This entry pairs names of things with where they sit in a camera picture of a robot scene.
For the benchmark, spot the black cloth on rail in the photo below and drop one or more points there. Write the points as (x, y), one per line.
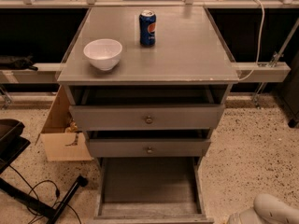
(17, 63)

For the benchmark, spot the blue pepsi can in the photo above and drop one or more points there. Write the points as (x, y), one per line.
(147, 25)

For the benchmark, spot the grey top drawer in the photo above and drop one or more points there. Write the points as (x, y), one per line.
(146, 108)

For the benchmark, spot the dark cart at right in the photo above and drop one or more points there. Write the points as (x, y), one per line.
(288, 92)

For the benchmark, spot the grey drawer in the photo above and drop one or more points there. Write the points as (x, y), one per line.
(146, 108)
(164, 190)
(148, 143)

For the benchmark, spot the cardboard box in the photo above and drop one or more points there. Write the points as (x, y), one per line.
(60, 136)

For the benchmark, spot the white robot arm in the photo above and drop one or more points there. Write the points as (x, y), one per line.
(266, 209)

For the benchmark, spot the grey middle drawer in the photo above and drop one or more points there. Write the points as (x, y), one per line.
(148, 143)

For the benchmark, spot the grey bottom drawer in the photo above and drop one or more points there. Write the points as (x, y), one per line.
(164, 190)

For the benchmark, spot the white bowl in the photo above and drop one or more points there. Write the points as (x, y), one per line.
(103, 54)

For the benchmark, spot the grey drawer cabinet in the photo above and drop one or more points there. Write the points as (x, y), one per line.
(187, 53)

